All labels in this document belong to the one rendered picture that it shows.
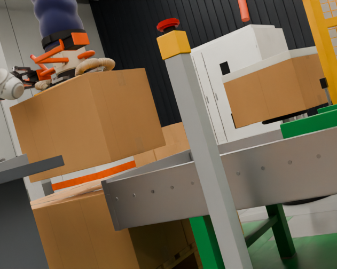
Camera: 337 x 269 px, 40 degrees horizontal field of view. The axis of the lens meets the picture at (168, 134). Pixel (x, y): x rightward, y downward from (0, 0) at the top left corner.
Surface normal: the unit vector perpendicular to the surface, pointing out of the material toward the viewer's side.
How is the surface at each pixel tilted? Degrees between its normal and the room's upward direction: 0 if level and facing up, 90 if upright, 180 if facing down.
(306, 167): 90
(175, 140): 90
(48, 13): 75
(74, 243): 90
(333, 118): 90
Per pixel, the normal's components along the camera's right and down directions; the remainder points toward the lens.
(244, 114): -0.71, 0.21
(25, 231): 0.51, -0.15
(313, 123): -0.54, 0.15
